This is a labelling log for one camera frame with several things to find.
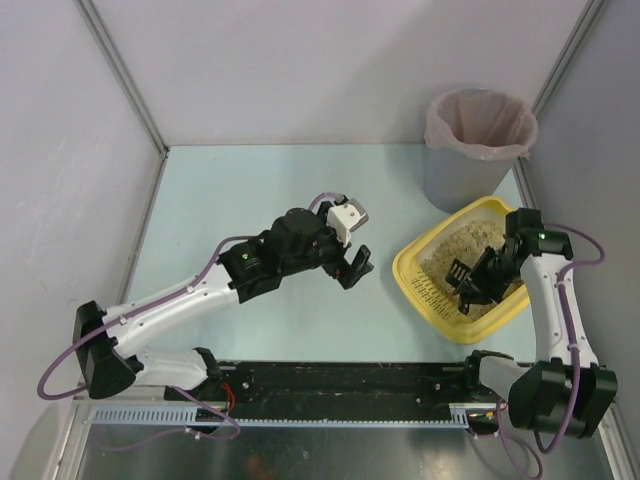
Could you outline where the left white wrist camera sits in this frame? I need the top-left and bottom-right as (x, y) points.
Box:
(327, 199), (369, 248)

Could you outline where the pink bin liner bag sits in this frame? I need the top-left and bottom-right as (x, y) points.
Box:
(424, 88), (539, 162)

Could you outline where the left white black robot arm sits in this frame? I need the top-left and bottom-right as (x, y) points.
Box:
(73, 200), (373, 399)

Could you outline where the grey slotted cable duct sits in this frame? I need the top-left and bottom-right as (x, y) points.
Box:
(89, 402), (496, 430)

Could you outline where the black litter scoop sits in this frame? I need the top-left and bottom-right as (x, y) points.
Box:
(445, 258), (472, 290)

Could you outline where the yellow litter box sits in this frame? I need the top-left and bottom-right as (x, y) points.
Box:
(392, 196), (529, 344)

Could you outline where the grey trash bin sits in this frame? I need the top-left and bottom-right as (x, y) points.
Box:
(424, 142), (526, 213)

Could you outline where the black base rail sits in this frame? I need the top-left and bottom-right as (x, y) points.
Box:
(188, 361), (495, 424)

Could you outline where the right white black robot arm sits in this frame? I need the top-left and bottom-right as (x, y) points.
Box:
(446, 208), (618, 438)

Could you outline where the beige cat litter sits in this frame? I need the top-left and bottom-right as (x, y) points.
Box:
(422, 220), (504, 311)

